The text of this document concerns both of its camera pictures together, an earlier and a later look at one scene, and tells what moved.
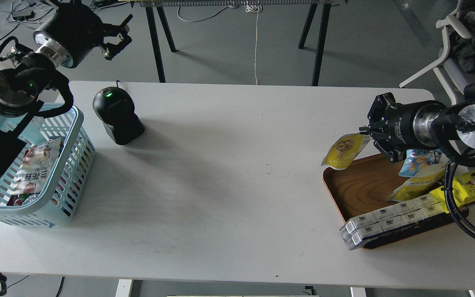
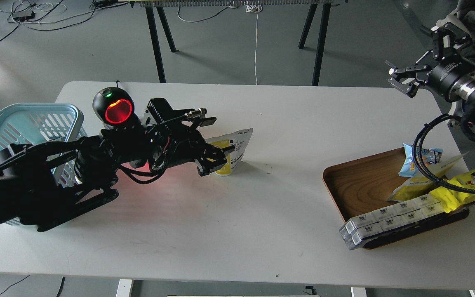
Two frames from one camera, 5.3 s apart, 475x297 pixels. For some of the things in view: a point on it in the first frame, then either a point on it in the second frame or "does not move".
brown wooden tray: [361, 185] does not move
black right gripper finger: [378, 126] -> [445, 36]
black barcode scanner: [115, 107] does not move
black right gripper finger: [391, 156] -> [408, 79]
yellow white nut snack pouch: [345, 149] -> [240, 140]
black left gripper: [73, 31] -> [172, 137]
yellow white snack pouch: [423, 183] does not move
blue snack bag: [416, 161] does not move
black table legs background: [153, 13] does not move
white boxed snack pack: [360, 227] does not move
